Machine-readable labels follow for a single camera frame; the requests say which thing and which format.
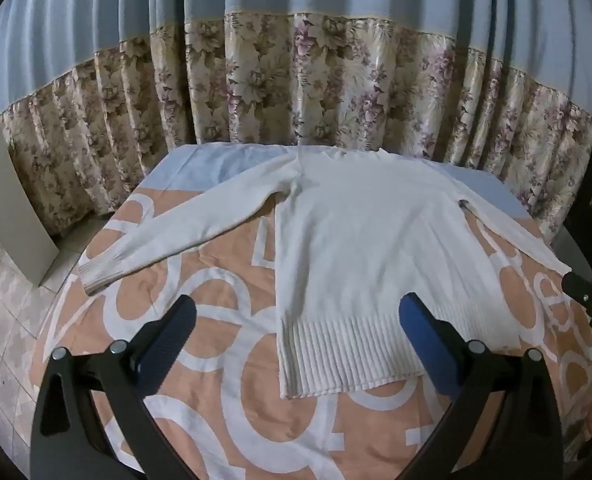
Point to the grey flat board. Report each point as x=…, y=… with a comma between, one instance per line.
x=11, y=210

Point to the orange and blue bed sheet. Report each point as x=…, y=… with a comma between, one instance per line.
x=226, y=360

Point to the blue floral curtain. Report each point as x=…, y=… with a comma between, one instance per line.
x=296, y=70

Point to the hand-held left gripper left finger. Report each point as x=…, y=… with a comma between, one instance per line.
x=168, y=332

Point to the white knit sweater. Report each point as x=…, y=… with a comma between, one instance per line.
x=361, y=240

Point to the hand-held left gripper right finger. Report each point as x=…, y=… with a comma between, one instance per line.
x=423, y=340

